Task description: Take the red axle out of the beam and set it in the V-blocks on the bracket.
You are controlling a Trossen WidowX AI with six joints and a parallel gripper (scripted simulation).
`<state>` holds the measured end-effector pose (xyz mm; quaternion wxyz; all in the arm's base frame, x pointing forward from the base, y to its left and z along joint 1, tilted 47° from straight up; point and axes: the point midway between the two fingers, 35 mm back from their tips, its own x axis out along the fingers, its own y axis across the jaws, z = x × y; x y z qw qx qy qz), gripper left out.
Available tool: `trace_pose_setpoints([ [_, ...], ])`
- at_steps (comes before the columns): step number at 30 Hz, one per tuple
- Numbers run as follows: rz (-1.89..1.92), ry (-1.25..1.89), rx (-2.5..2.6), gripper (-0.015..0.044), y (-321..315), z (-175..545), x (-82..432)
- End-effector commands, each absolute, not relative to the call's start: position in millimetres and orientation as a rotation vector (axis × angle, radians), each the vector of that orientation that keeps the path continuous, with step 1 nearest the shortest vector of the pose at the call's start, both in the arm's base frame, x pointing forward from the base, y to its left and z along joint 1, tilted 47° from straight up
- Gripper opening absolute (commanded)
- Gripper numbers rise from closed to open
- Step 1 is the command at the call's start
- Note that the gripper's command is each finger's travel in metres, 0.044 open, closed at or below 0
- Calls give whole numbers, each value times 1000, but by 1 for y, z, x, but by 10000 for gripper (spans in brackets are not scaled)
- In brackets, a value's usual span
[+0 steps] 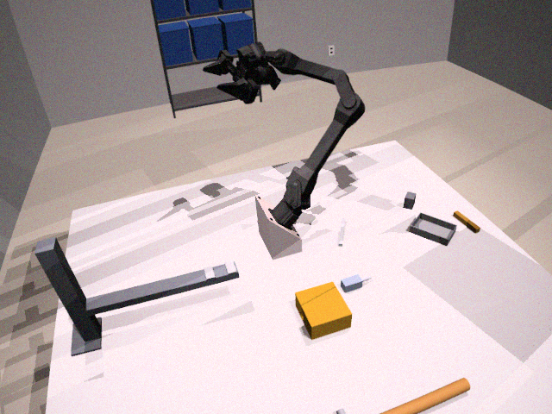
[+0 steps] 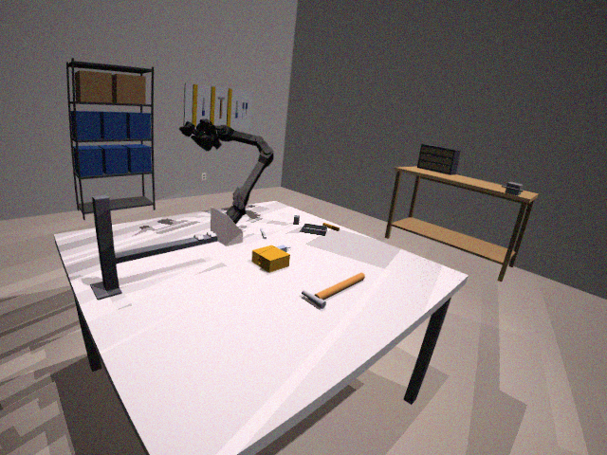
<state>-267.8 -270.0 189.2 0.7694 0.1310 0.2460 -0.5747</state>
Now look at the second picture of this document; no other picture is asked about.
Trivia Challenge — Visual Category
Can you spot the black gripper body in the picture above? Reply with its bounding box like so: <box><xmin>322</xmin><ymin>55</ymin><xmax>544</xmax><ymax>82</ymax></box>
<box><xmin>187</xmin><ymin>121</ymin><xmax>215</xmax><ymax>151</ymax></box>

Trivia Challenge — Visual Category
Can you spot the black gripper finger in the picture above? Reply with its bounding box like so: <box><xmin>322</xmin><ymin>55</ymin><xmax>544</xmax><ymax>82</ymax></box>
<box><xmin>179</xmin><ymin>122</ymin><xmax>192</xmax><ymax>135</ymax></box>
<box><xmin>191</xmin><ymin>135</ymin><xmax>209</xmax><ymax>149</ymax></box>

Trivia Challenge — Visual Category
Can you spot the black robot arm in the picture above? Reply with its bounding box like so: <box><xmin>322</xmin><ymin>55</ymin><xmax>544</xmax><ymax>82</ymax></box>
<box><xmin>196</xmin><ymin>118</ymin><xmax>273</xmax><ymax>224</ymax></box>

